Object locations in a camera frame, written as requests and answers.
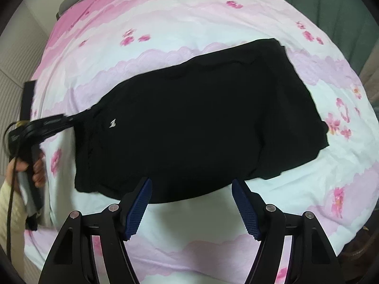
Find grey padded headboard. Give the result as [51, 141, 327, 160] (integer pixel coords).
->
[56, 0, 99, 22]

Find white louvered wardrobe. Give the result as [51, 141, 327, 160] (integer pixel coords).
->
[0, 1, 61, 153]

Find person's left forearm cream sleeve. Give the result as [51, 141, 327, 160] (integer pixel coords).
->
[0, 180, 29, 261]

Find black cable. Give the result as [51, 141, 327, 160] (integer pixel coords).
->
[2, 122, 23, 259]

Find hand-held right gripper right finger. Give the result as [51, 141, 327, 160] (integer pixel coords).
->
[231, 179, 346, 284]

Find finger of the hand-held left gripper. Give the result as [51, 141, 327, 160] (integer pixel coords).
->
[43, 112, 91, 135]

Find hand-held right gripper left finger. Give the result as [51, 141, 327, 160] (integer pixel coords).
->
[38, 177, 153, 284]

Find person's left hand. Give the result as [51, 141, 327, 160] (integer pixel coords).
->
[6, 153, 47, 189]

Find green curtain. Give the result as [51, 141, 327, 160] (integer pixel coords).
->
[263, 0, 379, 76]

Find pink floral duvet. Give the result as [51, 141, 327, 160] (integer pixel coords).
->
[22, 0, 379, 284]

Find black pants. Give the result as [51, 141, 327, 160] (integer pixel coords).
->
[73, 38, 330, 204]

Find beige curtain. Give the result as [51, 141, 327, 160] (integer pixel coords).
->
[359, 62, 379, 105]

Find dark brown bag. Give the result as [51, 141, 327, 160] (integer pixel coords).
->
[346, 224, 379, 273]

